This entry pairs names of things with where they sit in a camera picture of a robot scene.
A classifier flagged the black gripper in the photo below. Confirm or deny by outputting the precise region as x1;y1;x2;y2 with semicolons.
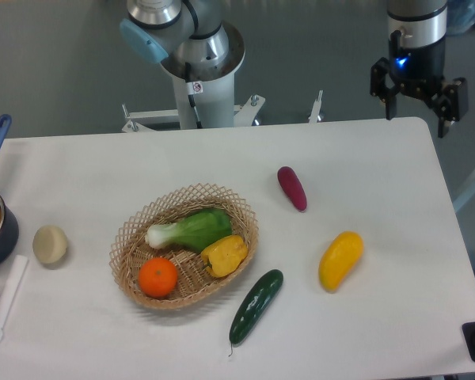
370;30;469;138

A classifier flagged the yellow mango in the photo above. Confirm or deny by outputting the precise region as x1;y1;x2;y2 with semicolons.
318;231;364;293

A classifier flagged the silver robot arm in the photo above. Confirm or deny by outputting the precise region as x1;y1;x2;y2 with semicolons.
370;1;469;138

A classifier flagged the blue plastic bag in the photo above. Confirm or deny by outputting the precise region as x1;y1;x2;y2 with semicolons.
446;0;475;36

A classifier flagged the purple sweet potato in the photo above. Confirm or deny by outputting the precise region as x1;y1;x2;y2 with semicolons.
277;166;307;212

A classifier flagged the yellow bell pepper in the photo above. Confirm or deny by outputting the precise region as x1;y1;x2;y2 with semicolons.
200;235;249;278

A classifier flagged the dark green cucumber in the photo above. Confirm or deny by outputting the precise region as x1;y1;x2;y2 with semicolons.
228;269;284;357

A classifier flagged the green bok choy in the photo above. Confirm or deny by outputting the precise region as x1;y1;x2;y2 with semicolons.
145;208;233;253

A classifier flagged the orange tangerine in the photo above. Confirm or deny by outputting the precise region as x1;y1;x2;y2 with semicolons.
138;257;178;298

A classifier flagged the woven wicker basket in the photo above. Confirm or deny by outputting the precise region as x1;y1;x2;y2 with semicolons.
109;182;260;311

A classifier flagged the beige round potato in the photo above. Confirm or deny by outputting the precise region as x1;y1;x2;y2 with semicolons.
32;225;68;264

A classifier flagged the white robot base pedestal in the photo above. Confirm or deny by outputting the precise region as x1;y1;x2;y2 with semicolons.
120;1;265;130

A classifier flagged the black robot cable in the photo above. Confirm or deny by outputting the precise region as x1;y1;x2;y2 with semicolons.
184;61;203;130

